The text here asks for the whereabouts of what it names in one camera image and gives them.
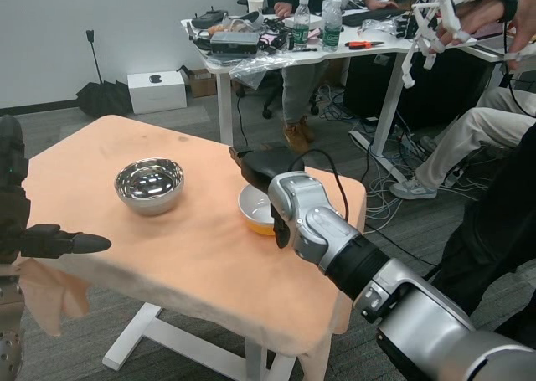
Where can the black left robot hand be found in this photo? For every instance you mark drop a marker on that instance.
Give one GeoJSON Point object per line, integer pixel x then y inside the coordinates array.
{"type": "Point", "coordinates": [12, 213]}

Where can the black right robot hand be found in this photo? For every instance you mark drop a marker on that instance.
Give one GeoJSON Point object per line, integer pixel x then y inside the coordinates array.
{"type": "Point", "coordinates": [268, 163]}

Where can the white and orange plastic bowl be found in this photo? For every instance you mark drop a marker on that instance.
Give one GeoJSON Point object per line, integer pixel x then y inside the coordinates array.
{"type": "Point", "coordinates": [253, 207]}

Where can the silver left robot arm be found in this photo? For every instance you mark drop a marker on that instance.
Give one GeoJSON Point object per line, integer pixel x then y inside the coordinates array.
{"type": "Point", "coordinates": [10, 347]}

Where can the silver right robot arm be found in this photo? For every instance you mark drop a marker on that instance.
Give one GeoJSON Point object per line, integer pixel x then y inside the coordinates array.
{"type": "Point", "coordinates": [419, 310]}

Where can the shiny steel bowl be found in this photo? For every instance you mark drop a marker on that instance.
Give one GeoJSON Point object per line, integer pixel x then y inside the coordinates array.
{"type": "Point", "coordinates": [148, 184]}

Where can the black office chair base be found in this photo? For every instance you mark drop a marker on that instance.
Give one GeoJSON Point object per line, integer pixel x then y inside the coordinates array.
{"type": "Point", "coordinates": [268, 106]}

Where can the clear plastic bag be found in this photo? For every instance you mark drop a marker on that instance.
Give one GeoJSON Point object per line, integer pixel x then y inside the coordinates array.
{"type": "Point", "coordinates": [261, 69]}

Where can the brown cardboard box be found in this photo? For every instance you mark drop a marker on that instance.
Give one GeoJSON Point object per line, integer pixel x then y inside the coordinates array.
{"type": "Point", "coordinates": [203, 85]}

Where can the table with orange cloth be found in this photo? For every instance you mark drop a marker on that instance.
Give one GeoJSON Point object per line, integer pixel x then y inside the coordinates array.
{"type": "Point", "coordinates": [188, 255]}

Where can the grey and black device case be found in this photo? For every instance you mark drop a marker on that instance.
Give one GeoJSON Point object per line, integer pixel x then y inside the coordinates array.
{"type": "Point", "coordinates": [234, 42]}

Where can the white box with controller print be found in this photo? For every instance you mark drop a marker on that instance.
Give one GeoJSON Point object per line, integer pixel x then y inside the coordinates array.
{"type": "Point", "coordinates": [157, 94]}

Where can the green-label water bottle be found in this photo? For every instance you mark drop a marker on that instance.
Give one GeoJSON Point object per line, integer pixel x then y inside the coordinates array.
{"type": "Point", "coordinates": [328, 2]}
{"type": "Point", "coordinates": [331, 27]}
{"type": "Point", "coordinates": [301, 25]}

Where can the bagged brown bread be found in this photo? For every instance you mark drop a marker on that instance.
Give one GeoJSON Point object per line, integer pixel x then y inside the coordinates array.
{"type": "Point", "coordinates": [220, 28]}

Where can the black folded umbrella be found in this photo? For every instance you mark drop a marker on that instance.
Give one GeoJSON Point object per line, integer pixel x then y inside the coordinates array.
{"type": "Point", "coordinates": [102, 100]}

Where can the black remote controller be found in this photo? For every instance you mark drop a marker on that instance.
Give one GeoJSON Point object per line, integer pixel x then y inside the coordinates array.
{"type": "Point", "coordinates": [207, 19]}

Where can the white paper cup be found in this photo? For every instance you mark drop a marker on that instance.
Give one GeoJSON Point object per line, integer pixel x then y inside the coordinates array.
{"type": "Point", "coordinates": [255, 5]}

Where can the white office desk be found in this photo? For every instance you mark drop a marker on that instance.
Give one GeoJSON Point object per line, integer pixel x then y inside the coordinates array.
{"type": "Point", "coordinates": [389, 37]}

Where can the black upright stick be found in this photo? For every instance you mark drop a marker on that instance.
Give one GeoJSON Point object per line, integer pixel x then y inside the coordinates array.
{"type": "Point", "coordinates": [94, 56]}

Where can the black keyboard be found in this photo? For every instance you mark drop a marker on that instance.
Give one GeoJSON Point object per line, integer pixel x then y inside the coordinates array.
{"type": "Point", "coordinates": [372, 16]}

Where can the black under-desk cabinet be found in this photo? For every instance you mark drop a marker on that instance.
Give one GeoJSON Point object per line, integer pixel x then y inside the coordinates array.
{"type": "Point", "coordinates": [439, 88]}

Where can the white power strip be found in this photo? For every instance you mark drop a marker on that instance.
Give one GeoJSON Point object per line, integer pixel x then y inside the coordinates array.
{"type": "Point", "coordinates": [457, 176]}

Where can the spare black robot hand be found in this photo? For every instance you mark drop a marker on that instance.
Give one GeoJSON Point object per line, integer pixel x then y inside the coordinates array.
{"type": "Point", "coordinates": [404, 27]}

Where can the seated person in beige trousers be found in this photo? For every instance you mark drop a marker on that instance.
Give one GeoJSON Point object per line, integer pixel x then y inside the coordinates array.
{"type": "Point", "coordinates": [473, 134]}

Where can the white exoskeleton glove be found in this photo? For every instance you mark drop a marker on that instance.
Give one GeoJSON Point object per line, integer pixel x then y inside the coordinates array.
{"type": "Point", "coordinates": [450, 12]}

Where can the person in black clothes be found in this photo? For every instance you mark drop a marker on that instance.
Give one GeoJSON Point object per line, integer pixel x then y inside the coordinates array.
{"type": "Point", "coordinates": [502, 213]}

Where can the bare operator hand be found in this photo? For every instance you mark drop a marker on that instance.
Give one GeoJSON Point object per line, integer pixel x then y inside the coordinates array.
{"type": "Point", "coordinates": [481, 16]}

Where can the white table frame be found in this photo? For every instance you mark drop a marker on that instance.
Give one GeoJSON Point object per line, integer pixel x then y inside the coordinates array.
{"type": "Point", "coordinates": [138, 335]}

